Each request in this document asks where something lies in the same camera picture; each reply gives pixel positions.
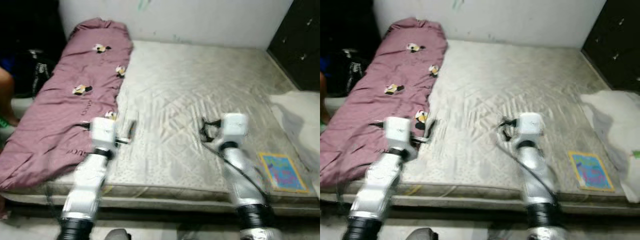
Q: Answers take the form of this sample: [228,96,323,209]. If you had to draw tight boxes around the blue children's book yellow border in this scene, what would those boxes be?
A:
[568,151,616,193]
[258,151,310,194]

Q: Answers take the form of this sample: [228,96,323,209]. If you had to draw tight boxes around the white pillow with tree print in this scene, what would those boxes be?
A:
[270,90,321,166]
[580,90,640,203]

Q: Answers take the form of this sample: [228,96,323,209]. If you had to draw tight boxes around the white quilted mattress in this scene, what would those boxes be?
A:
[320,40,640,213]
[0,40,321,216]

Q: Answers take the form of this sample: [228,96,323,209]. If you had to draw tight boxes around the purple blanket with penguin print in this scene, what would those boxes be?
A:
[0,17,134,192]
[320,17,448,190]

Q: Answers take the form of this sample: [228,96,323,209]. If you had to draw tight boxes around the black bag with white print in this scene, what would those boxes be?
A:
[337,47,368,96]
[20,47,56,98]

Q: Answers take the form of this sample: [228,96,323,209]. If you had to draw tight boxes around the grey robot left leg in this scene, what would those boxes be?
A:
[406,228,436,240]
[104,228,132,240]

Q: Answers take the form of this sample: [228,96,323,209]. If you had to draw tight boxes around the dark tufted headboard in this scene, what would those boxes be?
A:
[267,0,321,92]
[582,0,640,93]

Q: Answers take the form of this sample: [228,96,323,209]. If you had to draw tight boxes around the person's bare leg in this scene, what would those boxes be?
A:
[0,67,21,128]

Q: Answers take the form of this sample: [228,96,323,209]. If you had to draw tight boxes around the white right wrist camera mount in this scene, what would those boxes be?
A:
[212,113,249,148]
[512,112,546,146]

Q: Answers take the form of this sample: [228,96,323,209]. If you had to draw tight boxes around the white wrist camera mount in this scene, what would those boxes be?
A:
[512,112,546,146]
[89,117,118,150]
[384,116,416,151]
[212,113,249,148]

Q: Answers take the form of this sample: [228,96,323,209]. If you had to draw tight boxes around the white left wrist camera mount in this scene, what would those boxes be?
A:
[89,117,118,150]
[384,116,416,151]

